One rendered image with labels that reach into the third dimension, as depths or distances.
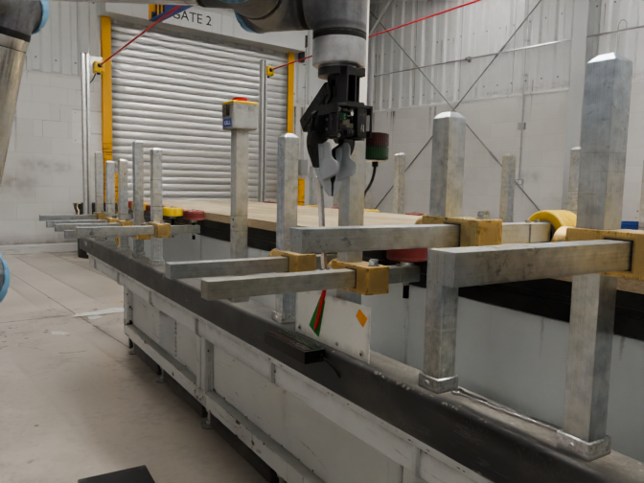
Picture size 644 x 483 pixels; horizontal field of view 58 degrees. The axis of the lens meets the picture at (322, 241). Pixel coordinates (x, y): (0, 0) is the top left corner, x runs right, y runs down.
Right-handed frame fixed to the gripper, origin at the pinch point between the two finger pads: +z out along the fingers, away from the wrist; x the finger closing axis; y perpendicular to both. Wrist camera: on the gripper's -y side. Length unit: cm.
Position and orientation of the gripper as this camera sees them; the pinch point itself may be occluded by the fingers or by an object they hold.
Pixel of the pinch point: (329, 189)
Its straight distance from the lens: 101.7
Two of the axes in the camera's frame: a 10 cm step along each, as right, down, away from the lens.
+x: 8.5, -0.3, 5.3
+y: 5.3, 0.9, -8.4
